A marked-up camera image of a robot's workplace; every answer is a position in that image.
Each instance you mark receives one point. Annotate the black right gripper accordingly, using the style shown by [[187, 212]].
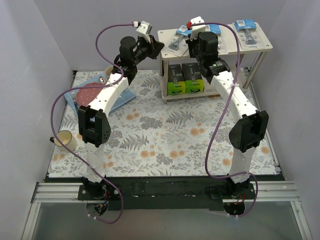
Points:
[[191, 49]]

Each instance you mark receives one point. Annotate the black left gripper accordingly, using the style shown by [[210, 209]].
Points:
[[155, 46]]

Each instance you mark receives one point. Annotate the clear blue razor blister pack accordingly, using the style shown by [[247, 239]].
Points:
[[177, 45]]

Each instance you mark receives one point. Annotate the black green Gillette Labs box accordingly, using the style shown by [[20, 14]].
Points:
[[176, 83]]

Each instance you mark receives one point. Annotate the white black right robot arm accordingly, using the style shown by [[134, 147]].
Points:
[[250, 123]]

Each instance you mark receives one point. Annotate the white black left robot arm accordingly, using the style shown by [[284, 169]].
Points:
[[92, 118]]

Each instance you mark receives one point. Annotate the beige ceramic mug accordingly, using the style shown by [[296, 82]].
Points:
[[108, 71]]

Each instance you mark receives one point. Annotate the blue checked cloth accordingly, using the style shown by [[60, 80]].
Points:
[[126, 96]]

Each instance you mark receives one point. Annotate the silver spoon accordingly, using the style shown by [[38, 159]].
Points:
[[102, 80]]

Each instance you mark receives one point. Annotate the pink dotted plate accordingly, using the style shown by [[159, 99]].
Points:
[[85, 96]]

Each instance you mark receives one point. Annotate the silver fork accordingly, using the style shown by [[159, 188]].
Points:
[[73, 97]]

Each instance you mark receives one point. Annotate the cream enamel cup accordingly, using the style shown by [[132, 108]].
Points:
[[67, 139]]

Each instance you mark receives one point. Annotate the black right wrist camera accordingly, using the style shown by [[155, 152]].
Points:
[[208, 44]]

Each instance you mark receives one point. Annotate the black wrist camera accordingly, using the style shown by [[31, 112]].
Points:
[[128, 49], [208, 44]]

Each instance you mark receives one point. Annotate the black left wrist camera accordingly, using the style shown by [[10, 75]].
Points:
[[128, 49]]

